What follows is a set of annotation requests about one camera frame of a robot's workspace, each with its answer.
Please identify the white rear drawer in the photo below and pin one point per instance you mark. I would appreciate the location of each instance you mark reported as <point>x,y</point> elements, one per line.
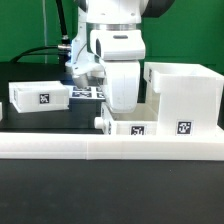
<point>38,96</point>

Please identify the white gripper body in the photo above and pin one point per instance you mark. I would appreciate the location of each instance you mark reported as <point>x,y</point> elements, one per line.
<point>119,54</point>

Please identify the white drawer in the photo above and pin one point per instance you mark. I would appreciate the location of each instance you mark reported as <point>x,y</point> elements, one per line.
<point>142,121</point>
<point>38,96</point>

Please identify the marker tag sheet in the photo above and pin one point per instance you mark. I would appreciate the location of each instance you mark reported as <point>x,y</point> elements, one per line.
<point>90,92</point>

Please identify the white drawer cabinet box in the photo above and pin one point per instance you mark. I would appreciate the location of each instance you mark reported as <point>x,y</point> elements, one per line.
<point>185,98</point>

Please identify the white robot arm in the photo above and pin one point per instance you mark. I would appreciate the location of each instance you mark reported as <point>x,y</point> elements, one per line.
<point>112,15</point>

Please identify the white front drawer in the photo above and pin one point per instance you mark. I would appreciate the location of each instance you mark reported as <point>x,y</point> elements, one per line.
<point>142,121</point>

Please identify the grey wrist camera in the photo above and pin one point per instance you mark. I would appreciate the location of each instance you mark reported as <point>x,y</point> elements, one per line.
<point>85,67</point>

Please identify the white L-shaped fence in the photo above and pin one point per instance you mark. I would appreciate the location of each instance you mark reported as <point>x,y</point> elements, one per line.
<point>110,147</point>

